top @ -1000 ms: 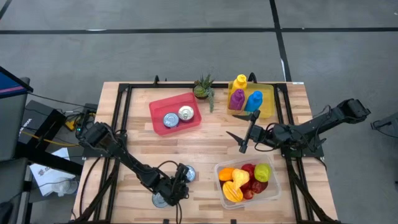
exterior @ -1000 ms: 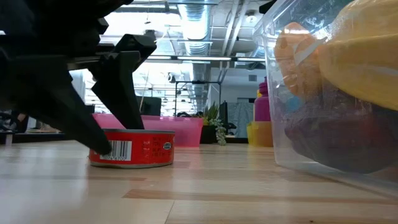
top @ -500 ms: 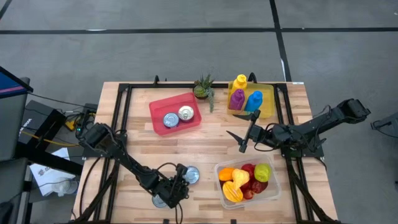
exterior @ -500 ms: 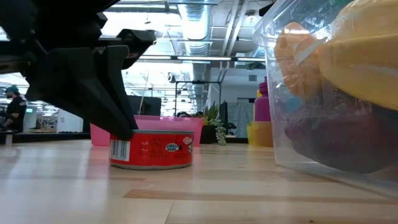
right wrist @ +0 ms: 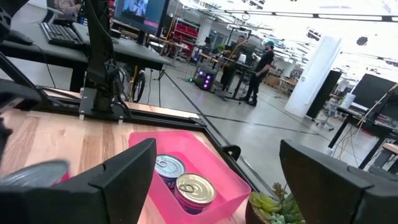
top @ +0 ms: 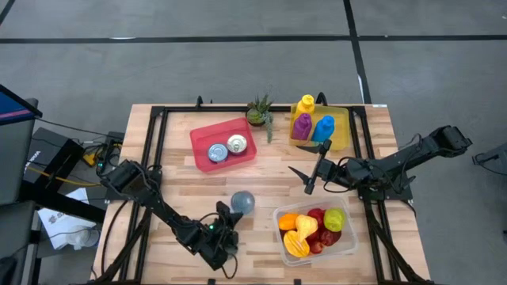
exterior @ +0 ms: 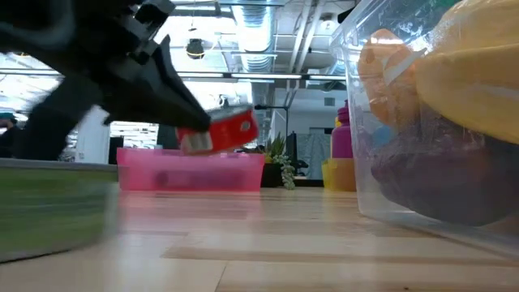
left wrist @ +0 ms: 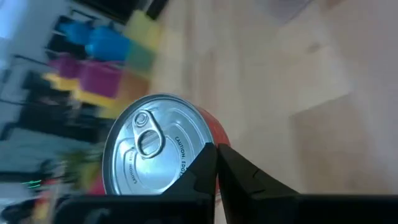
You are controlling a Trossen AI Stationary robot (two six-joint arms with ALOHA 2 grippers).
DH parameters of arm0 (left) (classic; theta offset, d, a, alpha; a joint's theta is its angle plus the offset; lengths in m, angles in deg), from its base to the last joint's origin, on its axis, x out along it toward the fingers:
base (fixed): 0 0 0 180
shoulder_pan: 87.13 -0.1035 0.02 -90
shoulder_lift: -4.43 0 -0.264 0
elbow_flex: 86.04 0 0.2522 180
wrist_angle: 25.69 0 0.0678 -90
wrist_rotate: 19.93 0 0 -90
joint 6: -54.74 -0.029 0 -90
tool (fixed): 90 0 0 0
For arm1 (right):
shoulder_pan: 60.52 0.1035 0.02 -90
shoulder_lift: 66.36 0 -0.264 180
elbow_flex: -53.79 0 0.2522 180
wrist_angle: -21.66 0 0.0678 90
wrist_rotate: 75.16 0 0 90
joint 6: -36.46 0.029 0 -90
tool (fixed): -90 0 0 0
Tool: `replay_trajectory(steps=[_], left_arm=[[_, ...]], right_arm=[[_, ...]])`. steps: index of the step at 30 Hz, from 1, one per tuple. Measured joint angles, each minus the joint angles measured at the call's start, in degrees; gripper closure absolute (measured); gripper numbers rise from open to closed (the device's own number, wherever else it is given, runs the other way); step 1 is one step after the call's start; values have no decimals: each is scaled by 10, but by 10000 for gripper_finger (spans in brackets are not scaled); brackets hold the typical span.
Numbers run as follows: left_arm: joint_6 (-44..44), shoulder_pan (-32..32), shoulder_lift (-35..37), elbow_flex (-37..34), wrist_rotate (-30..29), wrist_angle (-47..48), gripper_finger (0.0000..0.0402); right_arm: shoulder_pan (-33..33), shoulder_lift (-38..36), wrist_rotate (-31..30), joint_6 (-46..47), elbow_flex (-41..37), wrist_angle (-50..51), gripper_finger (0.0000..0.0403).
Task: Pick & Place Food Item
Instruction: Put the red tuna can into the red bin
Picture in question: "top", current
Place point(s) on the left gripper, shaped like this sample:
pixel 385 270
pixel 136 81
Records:
pixel 212 243

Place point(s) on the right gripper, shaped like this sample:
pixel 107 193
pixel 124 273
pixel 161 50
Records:
pixel 334 172

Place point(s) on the tin can with pink label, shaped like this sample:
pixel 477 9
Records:
pixel 242 202

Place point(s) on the blue squeeze bottle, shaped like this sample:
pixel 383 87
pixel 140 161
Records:
pixel 322 128

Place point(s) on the purple squeeze bottle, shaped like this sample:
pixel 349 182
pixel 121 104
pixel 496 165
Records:
pixel 302 126

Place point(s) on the red toy apple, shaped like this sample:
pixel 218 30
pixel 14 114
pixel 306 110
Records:
pixel 317 214
pixel 316 247

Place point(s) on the green toy pear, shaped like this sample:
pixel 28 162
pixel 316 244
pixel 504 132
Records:
pixel 334 219

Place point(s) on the yellow-orange toy mango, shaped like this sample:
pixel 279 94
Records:
pixel 288 221

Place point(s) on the yellow toy pear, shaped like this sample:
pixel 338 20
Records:
pixel 306 225

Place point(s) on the yellow squeeze bottle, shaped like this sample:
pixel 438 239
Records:
pixel 306 106

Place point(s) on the yellow toy starfruit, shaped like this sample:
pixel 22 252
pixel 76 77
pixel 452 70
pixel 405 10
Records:
pixel 295 244

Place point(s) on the dark red toy pomegranate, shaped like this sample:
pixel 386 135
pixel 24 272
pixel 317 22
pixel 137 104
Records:
pixel 330 237

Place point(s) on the silver tin can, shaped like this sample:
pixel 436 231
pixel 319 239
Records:
pixel 218 152

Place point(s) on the tin can with pull tab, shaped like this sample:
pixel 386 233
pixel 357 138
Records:
pixel 237 143

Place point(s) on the clear plastic bin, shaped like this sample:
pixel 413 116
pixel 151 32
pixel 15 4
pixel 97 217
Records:
pixel 348 245

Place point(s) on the red plastic bin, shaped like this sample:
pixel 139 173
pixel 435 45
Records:
pixel 222 134

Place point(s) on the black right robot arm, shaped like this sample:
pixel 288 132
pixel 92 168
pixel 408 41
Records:
pixel 412 158

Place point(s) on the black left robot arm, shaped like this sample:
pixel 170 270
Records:
pixel 158 206

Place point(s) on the yellow plastic bin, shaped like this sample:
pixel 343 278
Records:
pixel 340 130

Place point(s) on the small potted succulent plant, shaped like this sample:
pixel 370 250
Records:
pixel 256 116

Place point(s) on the clear plastic cup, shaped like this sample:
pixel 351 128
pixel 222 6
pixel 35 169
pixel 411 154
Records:
pixel 85 237

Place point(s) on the yellow plug connector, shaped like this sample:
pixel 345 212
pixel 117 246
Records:
pixel 89 159

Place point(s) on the black diagonal beam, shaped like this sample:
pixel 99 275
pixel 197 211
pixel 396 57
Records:
pixel 59 202

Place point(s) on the white paper sheets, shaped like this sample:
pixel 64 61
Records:
pixel 55 221

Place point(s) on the grey stand leg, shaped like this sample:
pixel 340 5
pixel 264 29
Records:
pixel 495 156

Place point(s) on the black box with white text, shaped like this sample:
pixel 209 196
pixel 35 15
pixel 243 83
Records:
pixel 47 150

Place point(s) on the dark grey seat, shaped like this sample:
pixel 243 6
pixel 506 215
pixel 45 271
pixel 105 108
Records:
pixel 16 229

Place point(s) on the grey cabinet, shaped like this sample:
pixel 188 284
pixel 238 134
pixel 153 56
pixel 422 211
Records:
pixel 16 158

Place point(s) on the computer monitor blue screen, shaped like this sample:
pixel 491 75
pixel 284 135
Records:
pixel 16 111

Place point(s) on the black arched frame bracket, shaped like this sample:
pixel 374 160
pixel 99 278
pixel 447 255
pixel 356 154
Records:
pixel 321 99
pixel 199 102

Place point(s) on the grey metal post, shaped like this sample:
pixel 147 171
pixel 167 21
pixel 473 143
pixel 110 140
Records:
pixel 31 257

